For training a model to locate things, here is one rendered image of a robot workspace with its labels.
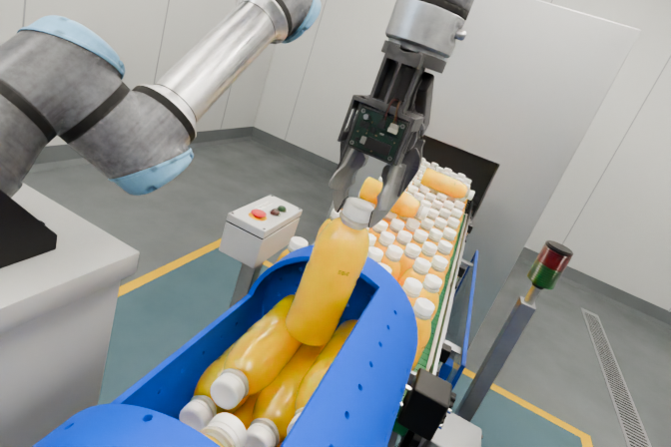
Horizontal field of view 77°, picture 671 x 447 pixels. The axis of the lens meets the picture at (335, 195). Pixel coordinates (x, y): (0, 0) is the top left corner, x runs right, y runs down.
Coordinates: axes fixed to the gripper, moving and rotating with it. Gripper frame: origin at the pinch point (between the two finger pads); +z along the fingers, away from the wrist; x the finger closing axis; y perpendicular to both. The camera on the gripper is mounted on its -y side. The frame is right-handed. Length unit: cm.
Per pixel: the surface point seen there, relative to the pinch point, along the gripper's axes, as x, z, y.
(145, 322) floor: -97, 134, -94
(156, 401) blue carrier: -11.8, 28.4, 15.6
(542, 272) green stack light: 36, 14, -53
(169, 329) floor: -85, 134, -98
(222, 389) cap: -4.7, 22.9, 13.9
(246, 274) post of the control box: -28, 42, -36
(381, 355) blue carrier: 10.3, 13.9, 5.4
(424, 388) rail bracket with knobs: 19.9, 33.6, -19.7
